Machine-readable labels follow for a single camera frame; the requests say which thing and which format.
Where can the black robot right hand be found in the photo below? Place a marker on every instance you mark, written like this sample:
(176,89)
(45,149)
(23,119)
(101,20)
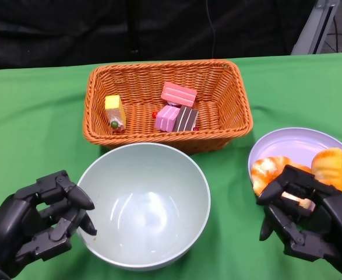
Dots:
(339,227)

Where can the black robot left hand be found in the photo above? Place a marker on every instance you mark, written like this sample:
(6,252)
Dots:
(7,227)

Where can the grey round bowl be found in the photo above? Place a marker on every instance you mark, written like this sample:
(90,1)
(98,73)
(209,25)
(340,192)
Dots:
(144,204)

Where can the lavender round plate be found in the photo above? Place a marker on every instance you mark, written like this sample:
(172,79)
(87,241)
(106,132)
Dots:
(287,143)

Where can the yellow cream cake slice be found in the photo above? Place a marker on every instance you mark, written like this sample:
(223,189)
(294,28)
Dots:
(115,111)

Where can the orange wicker basket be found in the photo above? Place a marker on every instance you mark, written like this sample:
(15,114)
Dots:
(217,87)

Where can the brown chocolate cake slice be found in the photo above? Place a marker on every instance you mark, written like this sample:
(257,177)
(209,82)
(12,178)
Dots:
(185,119)

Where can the pink cake slice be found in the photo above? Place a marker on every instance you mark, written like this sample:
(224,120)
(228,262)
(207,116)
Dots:
(166,118)

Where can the red striped cake slice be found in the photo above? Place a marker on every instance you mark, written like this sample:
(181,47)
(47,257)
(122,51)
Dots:
(179,94)

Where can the green tablecloth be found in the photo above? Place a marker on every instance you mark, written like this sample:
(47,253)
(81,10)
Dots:
(42,116)

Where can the black backdrop cloth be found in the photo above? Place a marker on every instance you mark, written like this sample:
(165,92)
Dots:
(71,29)

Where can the grey metal frame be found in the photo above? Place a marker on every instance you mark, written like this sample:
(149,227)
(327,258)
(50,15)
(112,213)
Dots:
(310,32)

